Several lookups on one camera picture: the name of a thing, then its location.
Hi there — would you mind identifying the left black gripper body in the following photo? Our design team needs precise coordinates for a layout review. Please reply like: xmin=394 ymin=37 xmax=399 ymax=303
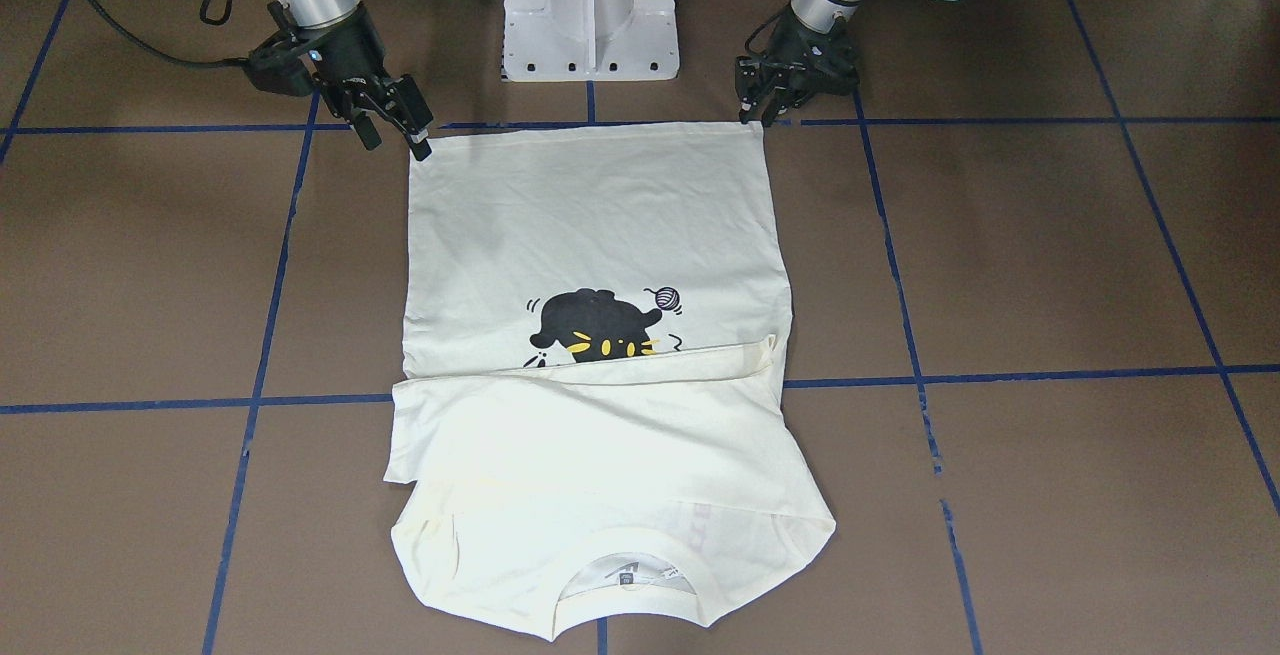
xmin=736 ymin=6 xmax=859 ymax=105

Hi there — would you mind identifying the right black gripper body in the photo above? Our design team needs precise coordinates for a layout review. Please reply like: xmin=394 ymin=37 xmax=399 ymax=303
xmin=296 ymin=6 xmax=410 ymax=116

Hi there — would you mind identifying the cream long sleeve shirt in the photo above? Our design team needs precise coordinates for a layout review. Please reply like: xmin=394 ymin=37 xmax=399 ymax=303
xmin=385 ymin=122 xmax=837 ymax=641

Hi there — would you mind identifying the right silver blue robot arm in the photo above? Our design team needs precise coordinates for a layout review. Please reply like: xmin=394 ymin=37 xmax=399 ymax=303
xmin=223 ymin=0 xmax=433 ymax=160

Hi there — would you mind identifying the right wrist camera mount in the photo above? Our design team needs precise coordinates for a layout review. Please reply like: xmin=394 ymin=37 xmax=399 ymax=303
xmin=243 ymin=29 xmax=316 ymax=96

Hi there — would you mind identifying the white pedestal column base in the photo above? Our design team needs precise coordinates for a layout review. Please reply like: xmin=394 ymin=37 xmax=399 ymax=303
xmin=500 ymin=0 xmax=681 ymax=84

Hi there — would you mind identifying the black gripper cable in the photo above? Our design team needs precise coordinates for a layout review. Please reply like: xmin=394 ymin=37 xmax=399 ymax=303
xmin=56 ymin=0 xmax=251 ymax=70

